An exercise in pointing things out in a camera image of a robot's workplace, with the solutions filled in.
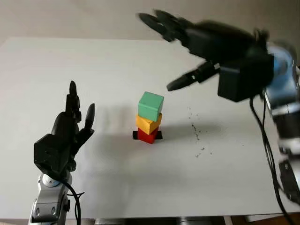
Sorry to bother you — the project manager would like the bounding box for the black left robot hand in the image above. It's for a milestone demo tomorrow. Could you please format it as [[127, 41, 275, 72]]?
[[52, 81, 96, 173]]

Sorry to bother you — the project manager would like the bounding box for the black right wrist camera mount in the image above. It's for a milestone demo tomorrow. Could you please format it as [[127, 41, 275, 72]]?
[[217, 54, 275, 103]]

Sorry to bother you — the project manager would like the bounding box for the dark robot torso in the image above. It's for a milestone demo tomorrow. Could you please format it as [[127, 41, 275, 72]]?
[[81, 215, 226, 225]]

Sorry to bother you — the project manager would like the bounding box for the red block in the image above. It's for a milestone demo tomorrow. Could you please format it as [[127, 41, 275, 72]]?
[[137, 127, 159, 144]]

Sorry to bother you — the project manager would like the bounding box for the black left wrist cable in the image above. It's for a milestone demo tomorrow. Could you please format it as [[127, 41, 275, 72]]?
[[58, 180, 85, 225]]

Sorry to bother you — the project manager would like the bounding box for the yellow block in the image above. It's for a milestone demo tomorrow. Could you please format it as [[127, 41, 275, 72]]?
[[135, 112, 163, 135]]

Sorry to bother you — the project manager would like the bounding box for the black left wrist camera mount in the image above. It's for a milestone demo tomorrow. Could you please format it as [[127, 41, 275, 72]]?
[[33, 134, 73, 180]]

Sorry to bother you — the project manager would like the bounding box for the green block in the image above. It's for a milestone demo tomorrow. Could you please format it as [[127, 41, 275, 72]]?
[[137, 91, 165, 122]]

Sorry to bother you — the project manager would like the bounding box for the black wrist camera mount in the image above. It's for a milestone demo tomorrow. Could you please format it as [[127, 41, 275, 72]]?
[[217, 54, 275, 103], [33, 134, 73, 180]]

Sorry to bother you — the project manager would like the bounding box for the black tape strip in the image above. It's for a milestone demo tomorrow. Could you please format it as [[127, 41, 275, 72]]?
[[132, 131, 163, 141]]

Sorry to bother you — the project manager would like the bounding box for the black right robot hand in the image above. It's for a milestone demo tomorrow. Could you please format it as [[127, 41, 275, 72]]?
[[137, 9, 270, 92]]

